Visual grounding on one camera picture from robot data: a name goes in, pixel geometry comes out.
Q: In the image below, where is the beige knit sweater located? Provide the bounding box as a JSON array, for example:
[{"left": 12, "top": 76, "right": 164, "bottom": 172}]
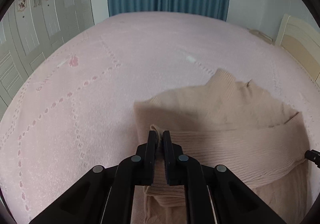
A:
[{"left": 133, "top": 69, "right": 310, "bottom": 223}]

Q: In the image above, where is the pink patterned bedspread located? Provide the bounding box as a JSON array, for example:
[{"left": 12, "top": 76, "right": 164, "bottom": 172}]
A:
[{"left": 1, "top": 12, "right": 319, "bottom": 223}]

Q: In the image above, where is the cream wooden headboard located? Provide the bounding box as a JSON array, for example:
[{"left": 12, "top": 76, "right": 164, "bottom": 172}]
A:
[{"left": 275, "top": 14, "right": 320, "bottom": 83}]

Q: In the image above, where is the white wardrobe with red decals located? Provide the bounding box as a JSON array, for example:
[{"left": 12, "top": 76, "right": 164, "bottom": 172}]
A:
[{"left": 1, "top": 0, "right": 94, "bottom": 114}]

